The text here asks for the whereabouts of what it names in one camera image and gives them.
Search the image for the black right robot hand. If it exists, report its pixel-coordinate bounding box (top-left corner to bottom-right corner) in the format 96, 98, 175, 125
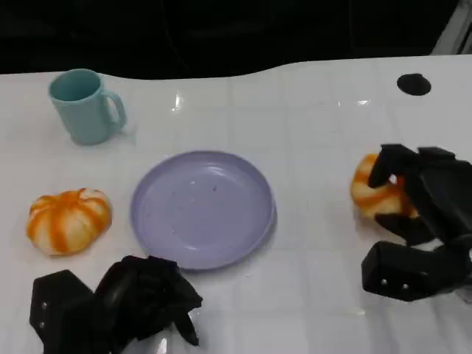
367, 143, 472, 249

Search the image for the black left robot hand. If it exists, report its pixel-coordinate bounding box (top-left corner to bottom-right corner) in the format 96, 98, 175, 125
94, 254, 204, 354

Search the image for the orange white toy bread roll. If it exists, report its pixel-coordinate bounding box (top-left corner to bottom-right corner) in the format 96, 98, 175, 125
350, 153, 420, 221
25, 187, 113, 257

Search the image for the lilac plate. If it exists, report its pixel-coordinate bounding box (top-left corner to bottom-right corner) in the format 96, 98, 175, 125
129, 150, 277, 272

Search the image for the black round table grommet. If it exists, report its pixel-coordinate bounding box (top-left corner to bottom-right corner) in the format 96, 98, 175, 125
396, 73, 432, 97

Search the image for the pale green mug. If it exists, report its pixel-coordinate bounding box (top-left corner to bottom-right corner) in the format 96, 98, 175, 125
48, 68, 128, 146

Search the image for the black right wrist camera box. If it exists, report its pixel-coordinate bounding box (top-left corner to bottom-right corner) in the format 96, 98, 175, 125
360, 232, 472, 304

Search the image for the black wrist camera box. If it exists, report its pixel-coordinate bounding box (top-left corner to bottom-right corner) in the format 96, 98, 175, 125
360, 232, 472, 304
29, 269, 96, 346

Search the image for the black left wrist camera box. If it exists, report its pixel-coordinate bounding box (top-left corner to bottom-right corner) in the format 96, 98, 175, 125
29, 269, 96, 346

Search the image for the white furniture frame bar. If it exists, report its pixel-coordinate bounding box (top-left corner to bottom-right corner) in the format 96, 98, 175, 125
431, 0, 472, 56

